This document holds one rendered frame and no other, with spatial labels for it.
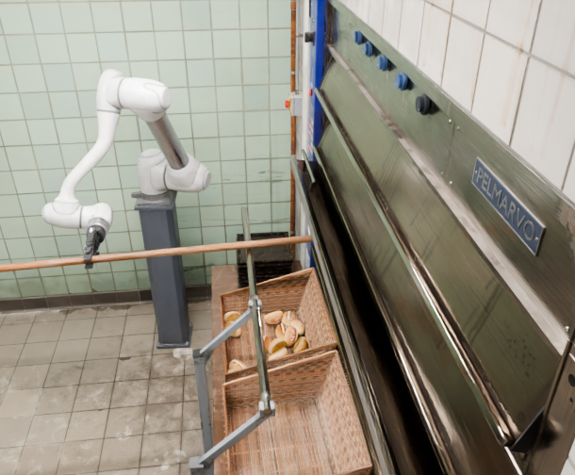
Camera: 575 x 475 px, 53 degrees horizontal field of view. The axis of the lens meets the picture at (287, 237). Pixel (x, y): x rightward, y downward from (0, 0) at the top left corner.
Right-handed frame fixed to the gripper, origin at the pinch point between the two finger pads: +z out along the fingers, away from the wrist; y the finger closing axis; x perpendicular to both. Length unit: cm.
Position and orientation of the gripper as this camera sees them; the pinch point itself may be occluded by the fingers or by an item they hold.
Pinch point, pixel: (89, 259)
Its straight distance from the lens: 241.7
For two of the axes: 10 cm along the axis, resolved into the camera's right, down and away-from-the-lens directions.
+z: 1.3, 5.3, -8.4
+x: -9.9, 0.7, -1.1
